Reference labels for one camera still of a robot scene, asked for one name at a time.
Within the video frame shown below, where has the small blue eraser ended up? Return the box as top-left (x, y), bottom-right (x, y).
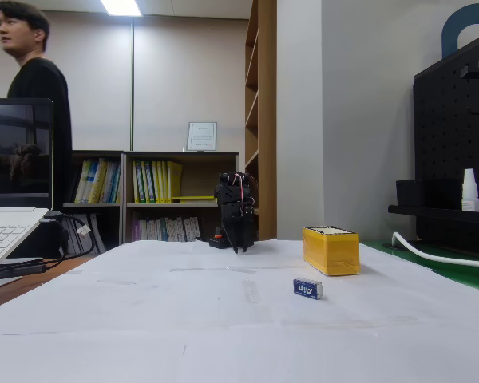
top-left (292, 278), bottom-right (325, 300)

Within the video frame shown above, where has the yellow rectangular box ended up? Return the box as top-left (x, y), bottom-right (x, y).
top-left (302, 225), bottom-right (361, 277)

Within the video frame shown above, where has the black clamp with orange knob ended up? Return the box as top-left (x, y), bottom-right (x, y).
top-left (208, 227), bottom-right (228, 250)

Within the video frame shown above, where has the thin yellow folder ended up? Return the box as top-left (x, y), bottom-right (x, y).
top-left (171, 195), bottom-right (220, 204)

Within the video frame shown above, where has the low grey bookshelf unit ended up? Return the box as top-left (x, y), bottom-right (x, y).
top-left (121, 150), bottom-right (240, 244)
top-left (62, 150), bottom-right (125, 256)

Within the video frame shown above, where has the framed white certificate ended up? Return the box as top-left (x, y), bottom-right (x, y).
top-left (183, 121), bottom-right (220, 152)

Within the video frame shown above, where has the tall wooden bookshelf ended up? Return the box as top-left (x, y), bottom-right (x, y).
top-left (244, 0), bottom-right (279, 242)

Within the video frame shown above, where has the white paper table cover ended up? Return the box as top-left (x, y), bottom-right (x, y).
top-left (0, 239), bottom-right (479, 383)

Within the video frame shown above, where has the white file binder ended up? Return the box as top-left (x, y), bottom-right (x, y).
top-left (88, 213), bottom-right (107, 255)

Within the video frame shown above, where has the black box holder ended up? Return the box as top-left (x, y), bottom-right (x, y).
top-left (395, 179), bottom-right (425, 208)

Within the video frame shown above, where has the black pegboard shelf tray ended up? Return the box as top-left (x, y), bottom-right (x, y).
top-left (387, 204), bottom-right (479, 225)

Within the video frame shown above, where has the green desk mat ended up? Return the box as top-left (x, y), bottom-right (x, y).
top-left (358, 239), bottom-right (479, 298)

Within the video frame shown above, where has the black usb adapter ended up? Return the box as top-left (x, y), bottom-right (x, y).
top-left (0, 258), bottom-right (46, 281)

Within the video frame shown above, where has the black pegboard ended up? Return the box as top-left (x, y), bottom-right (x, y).
top-left (413, 30), bottom-right (479, 248)

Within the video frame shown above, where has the white laptop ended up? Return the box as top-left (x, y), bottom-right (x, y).
top-left (0, 98), bottom-right (55, 280)

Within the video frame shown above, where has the white dropper bottle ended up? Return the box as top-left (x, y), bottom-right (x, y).
top-left (461, 168), bottom-right (479, 212)

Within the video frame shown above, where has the ceiling light panel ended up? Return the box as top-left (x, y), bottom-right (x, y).
top-left (99, 0), bottom-right (143, 17)

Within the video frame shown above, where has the person in black sweater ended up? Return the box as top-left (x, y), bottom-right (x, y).
top-left (0, 0), bottom-right (73, 209)

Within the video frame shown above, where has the blue arch sign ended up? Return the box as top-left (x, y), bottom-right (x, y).
top-left (441, 2), bottom-right (479, 60)

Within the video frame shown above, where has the red servo wire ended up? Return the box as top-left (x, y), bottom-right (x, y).
top-left (231, 173), bottom-right (253, 211)

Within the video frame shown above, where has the wide yellow ring binder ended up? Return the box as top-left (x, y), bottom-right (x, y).
top-left (166, 160), bottom-right (184, 203)

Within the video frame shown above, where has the black laptop cable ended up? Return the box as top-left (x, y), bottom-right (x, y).
top-left (43, 213), bottom-right (97, 272)

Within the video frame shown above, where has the white power cable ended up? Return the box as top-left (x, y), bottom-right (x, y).
top-left (391, 231), bottom-right (479, 285)

